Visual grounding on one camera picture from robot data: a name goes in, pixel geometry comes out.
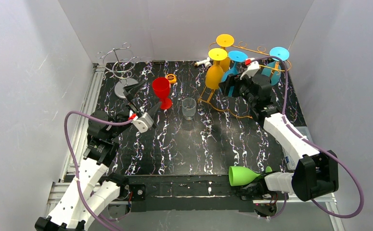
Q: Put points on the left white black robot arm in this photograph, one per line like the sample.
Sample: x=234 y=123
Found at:
x=80 y=205

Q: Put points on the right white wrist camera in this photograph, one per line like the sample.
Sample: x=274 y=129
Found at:
x=252 y=67

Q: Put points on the green plastic wine glass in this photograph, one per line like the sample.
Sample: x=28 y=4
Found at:
x=240 y=176

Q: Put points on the blue wine glass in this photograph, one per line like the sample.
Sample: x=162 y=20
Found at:
x=273 y=69

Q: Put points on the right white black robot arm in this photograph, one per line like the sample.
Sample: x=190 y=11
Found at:
x=314 y=173

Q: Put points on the silver round glass rack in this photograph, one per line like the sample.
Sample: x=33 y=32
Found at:
x=119 y=63

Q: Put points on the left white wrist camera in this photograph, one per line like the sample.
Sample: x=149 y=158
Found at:
x=143 y=123

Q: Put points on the white small fitting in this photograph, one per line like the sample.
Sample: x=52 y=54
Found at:
x=206 y=63

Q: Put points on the clear glass tumbler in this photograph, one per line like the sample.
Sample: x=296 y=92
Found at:
x=188 y=108

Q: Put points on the red plastic wine glass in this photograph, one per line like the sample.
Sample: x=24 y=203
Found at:
x=161 y=88

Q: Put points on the clear plastic parts box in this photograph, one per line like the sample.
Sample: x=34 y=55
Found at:
x=291 y=162

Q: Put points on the orange wine glass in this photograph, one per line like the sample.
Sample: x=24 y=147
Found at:
x=215 y=72
x=225 y=41

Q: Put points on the teal wine glass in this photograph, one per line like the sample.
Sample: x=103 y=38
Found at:
x=236 y=57

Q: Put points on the gold wire glass rack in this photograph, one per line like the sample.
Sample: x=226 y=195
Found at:
x=264 y=108

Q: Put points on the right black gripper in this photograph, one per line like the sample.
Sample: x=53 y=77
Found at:
x=232 y=85

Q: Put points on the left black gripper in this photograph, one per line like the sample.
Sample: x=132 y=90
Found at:
x=131 y=108

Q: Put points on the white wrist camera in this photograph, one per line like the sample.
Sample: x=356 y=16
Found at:
x=252 y=67
x=143 y=123

